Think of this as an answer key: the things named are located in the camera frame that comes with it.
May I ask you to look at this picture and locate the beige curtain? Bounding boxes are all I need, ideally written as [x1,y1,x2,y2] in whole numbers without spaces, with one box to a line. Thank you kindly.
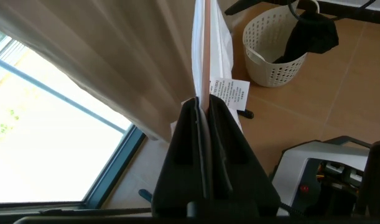
[0,0,199,142]

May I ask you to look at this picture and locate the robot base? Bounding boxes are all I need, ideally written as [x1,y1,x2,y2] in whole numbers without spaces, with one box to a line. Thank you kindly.
[271,124,380,218]

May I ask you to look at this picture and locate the pink clothes hanger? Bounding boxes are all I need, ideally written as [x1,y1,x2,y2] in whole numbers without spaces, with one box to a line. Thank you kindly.
[200,0,212,113]

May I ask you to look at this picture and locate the black garment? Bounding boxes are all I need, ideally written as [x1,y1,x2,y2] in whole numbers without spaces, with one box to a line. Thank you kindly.
[272,11,340,65]

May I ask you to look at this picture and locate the window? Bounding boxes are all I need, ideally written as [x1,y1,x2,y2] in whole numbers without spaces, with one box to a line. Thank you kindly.
[0,26,147,215]

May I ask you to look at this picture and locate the white t-shirt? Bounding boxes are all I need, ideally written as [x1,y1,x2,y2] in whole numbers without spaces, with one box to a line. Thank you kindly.
[170,0,251,134]

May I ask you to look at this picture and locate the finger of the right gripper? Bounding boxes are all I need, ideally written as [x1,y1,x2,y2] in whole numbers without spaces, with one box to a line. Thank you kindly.
[224,0,266,16]

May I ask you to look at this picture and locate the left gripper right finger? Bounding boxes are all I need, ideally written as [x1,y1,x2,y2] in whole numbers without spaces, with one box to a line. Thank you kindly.
[205,95,281,217]

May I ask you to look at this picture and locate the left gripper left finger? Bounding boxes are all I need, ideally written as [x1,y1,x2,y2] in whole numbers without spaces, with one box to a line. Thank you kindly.
[151,96,213,218]

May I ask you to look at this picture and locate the white laundry basket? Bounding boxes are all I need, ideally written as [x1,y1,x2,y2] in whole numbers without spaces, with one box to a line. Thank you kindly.
[241,0,321,88]

